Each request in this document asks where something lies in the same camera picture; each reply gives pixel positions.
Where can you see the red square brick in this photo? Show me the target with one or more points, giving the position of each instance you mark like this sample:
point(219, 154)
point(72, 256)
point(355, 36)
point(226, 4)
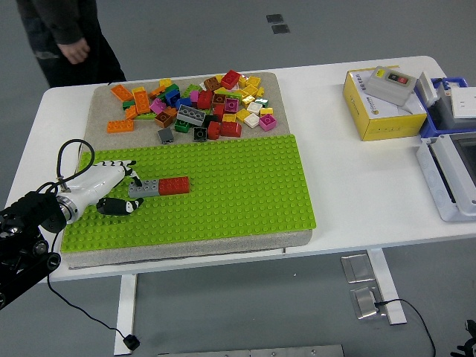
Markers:
point(230, 79)
point(218, 111)
point(214, 131)
point(204, 99)
point(231, 129)

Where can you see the green studded baseplate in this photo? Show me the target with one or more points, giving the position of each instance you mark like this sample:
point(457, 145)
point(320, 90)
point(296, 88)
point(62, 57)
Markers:
point(241, 186)

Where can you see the light grey long brick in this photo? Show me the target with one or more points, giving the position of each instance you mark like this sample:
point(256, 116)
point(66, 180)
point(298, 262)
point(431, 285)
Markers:
point(144, 189)

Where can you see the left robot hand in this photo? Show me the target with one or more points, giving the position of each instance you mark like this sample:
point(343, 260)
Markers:
point(98, 182)

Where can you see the person's right hand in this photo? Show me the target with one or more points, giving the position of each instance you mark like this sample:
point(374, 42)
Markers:
point(76, 50)

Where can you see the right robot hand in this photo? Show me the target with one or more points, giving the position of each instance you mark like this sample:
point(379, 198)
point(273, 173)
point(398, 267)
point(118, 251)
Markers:
point(468, 342)

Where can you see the pink small brick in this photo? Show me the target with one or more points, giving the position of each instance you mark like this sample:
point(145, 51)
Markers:
point(194, 96)

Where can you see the person's right forearm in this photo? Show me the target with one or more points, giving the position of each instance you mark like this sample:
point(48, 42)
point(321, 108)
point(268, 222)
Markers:
point(63, 22)

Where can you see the dark grey small brick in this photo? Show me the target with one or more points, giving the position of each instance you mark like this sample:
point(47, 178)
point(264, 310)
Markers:
point(166, 136)

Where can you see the white plastic block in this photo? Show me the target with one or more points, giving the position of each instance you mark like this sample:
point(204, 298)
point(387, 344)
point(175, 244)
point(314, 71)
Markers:
point(425, 89)

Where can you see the white square brick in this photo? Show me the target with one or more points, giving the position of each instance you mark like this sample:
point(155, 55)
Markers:
point(251, 121)
point(254, 108)

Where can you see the shiny gold brick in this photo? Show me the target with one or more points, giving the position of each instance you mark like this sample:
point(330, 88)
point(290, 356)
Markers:
point(248, 101)

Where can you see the grey floor plate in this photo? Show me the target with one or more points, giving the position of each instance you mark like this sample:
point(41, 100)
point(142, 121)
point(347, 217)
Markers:
point(280, 29)
point(274, 18)

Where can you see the grey push-button switch box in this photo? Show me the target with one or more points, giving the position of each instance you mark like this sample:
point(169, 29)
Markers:
point(386, 89)

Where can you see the red long brick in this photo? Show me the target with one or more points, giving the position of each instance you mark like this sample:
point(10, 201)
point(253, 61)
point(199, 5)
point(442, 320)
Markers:
point(174, 186)

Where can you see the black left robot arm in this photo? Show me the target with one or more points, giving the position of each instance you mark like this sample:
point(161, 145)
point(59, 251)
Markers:
point(26, 230)

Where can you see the blue square brick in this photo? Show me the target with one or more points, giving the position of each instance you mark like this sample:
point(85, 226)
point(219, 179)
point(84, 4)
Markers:
point(183, 102)
point(172, 97)

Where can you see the grey plastic box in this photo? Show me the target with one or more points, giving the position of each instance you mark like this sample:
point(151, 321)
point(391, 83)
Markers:
point(444, 111)

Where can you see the metal floor strip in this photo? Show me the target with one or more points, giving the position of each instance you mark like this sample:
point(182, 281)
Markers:
point(253, 351)

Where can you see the black square brick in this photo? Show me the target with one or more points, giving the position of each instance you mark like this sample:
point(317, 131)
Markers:
point(199, 134)
point(210, 120)

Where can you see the lime green brick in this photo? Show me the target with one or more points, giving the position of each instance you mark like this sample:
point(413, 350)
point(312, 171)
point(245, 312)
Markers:
point(190, 90)
point(227, 92)

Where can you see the dark green small brick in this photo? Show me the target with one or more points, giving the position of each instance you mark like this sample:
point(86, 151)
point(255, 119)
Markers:
point(128, 105)

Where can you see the white electrical enclosure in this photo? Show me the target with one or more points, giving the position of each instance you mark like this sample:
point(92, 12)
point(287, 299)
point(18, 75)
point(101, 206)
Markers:
point(435, 178)

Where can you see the orange long brick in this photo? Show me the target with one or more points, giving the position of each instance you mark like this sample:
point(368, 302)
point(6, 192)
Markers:
point(142, 102)
point(122, 93)
point(120, 126)

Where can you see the dark grey long brick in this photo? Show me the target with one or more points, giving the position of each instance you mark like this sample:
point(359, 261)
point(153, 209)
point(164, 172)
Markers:
point(190, 115)

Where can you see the white wall socket plate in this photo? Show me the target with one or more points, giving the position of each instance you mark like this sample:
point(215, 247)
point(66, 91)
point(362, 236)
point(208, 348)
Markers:
point(464, 104)

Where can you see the blue plastic bin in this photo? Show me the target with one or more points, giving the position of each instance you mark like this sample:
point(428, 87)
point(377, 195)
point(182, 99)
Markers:
point(431, 130)

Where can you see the silver floor patch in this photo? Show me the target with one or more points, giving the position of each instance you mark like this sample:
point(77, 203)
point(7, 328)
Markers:
point(364, 303)
point(356, 268)

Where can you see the person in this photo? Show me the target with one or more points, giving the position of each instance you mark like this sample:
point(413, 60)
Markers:
point(93, 56)

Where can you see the orange small brick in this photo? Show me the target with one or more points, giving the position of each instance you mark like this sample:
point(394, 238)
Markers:
point(131, 112)
point(172, 111)
point(156, 93)

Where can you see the magenta square brick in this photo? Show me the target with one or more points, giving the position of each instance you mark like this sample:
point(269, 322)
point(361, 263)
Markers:
point(157, 105)
point(267, 122)
point(231, 105)

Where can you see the lime green flat plate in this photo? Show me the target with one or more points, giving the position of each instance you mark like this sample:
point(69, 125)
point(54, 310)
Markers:
point(145, 116)

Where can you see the brown square brick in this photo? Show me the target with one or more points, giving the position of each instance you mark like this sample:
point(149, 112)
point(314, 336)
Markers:
point(218, 99)
point(211, 83)
point(164, 119)

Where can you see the white table leg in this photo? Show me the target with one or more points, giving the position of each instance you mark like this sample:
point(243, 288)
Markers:
point(125, 316)
point(386, 286)

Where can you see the shiny green brick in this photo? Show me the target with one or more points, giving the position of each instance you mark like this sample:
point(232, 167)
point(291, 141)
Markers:
point(262, 102)

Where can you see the yellow brick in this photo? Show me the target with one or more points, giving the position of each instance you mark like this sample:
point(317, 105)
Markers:
point(229, 118)
point(166, 83)
point(242, 115)
point(250, 90)
point(242, 82)
point(218, 78)
point(254, 81)
point(266, 111)
point(138, 89)
point(260, 92)

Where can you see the grey-brown foam mat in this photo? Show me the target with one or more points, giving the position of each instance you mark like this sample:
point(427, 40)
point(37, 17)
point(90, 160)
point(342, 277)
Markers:
point(186, 250)

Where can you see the yellow cardboard box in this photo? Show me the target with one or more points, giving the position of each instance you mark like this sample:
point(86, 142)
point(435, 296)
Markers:
point(390, 126)

